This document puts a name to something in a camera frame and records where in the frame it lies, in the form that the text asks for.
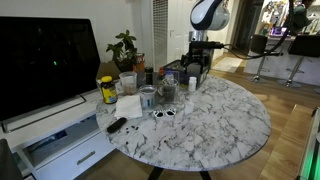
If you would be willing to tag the panda pattern sunglasses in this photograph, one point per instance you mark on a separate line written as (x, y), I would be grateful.
(164, 113)

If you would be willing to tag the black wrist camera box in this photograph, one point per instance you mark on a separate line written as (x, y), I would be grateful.
(206, 45)

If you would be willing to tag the person in green top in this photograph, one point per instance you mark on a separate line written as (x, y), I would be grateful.
(300, 16)

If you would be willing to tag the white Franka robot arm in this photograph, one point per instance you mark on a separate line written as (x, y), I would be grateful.
(210, 15)

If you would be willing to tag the black gripper red accents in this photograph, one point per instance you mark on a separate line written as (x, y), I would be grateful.
(199, 56)

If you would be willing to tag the water bottle blue cap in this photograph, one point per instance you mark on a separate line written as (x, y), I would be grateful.
(169, 76)

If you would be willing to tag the green potted plant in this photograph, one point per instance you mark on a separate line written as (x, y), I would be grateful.
(124, 50)

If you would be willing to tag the clear acrylic container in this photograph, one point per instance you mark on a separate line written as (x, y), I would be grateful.
(168, 86)

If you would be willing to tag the vitamin bottle yellow lid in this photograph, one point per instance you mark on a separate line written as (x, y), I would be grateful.
(108, 90)

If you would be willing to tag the green bottle red cap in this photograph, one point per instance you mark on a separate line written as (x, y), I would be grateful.
(161, 71)

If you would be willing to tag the black bar stool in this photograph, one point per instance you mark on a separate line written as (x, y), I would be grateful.
(305, 45)
(258, 43)
(276, 66)

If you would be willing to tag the white TV stand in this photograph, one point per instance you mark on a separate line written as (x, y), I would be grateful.
(50, 123)

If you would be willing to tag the aluminium frame green light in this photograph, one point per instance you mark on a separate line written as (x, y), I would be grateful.
(311, 156)

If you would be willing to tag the dark bottle black cap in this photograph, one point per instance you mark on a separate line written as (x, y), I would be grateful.
(148, 76)

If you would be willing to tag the brown cardboard box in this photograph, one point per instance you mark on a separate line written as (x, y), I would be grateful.
(106, 70)

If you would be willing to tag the clear plastic cup brown contents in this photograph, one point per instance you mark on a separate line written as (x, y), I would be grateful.
(128, 83)

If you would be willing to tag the white door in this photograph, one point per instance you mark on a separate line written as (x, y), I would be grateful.
(180, 23)

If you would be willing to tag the beige floor rug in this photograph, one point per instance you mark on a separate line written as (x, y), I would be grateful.
(228, 64)

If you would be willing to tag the white wall heater grille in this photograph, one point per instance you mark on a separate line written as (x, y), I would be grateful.
(160, 33)

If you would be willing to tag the glass cup dark contents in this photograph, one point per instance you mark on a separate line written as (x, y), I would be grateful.
(168, 94)

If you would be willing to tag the wooden robot platform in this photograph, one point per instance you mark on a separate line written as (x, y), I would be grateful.
(283, 150)

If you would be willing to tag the white pill bottle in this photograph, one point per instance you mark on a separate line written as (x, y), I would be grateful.
(192, 84)

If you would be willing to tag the black TV screen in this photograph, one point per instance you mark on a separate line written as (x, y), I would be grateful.
(43, 63)

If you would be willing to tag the black remote control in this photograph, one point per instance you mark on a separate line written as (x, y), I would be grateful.
(116, 125)

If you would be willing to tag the black table base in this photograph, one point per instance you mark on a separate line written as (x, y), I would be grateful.
(155, 173)

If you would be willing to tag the small translucent measuring cup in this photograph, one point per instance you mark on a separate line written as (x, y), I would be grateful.
(189, 108)

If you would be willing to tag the purple lit laptop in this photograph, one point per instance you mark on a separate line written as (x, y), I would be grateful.
(280, 31)

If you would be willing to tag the clear glass cup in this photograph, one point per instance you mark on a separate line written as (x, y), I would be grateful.
(147, 97)

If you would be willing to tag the dark open cardboard box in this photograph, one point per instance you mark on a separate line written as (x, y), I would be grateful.
(173, 66)

